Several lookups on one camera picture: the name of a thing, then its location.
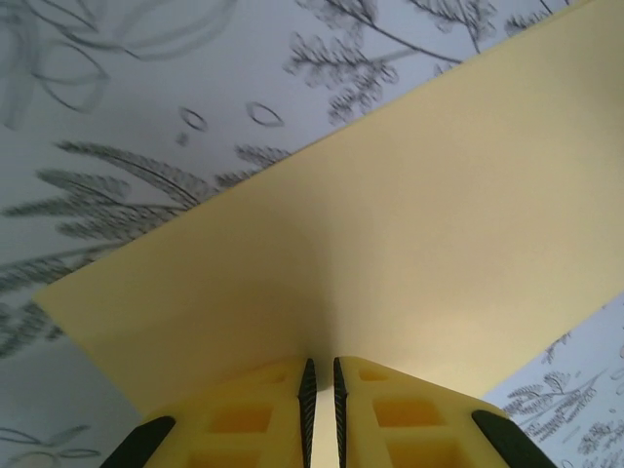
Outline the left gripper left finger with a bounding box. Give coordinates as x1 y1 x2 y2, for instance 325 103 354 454
99 358 318 468

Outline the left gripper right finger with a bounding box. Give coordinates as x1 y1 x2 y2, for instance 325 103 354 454
332 355 557 468

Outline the yellow cloth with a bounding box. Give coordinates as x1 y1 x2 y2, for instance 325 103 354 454
32 0 624 468

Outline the floral table cover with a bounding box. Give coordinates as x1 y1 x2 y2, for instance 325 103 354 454
0 0 624 468

